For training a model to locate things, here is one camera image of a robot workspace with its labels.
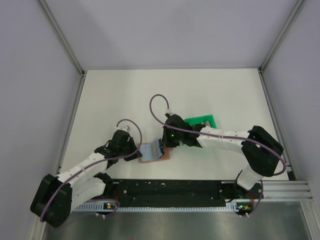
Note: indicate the stack of light cards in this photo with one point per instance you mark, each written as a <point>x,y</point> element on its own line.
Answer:
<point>208,124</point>

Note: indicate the grey slotted cable duct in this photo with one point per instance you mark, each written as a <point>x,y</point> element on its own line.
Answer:
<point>107,207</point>

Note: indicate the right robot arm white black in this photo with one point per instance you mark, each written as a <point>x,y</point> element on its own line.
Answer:
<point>260,149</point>

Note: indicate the aluminium frame rail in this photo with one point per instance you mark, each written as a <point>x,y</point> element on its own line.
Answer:
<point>286,191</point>

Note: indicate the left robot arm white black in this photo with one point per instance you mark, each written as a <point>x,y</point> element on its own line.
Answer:
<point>58,195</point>

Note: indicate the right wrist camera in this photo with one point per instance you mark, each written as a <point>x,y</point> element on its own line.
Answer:
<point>168,112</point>

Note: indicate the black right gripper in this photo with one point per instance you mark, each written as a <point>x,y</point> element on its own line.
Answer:
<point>165,142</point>

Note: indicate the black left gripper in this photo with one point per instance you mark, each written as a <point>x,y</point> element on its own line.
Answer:
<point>130,141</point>

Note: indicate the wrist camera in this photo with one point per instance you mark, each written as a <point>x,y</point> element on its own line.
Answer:
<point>168,112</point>
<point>126,129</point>

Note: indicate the green plastic card bin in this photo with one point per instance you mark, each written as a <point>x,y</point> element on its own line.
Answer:
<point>194,124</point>

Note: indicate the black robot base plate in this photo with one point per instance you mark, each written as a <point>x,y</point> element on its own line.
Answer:
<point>178,193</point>

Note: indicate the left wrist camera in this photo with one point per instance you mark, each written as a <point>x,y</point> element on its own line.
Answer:
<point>126,129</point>

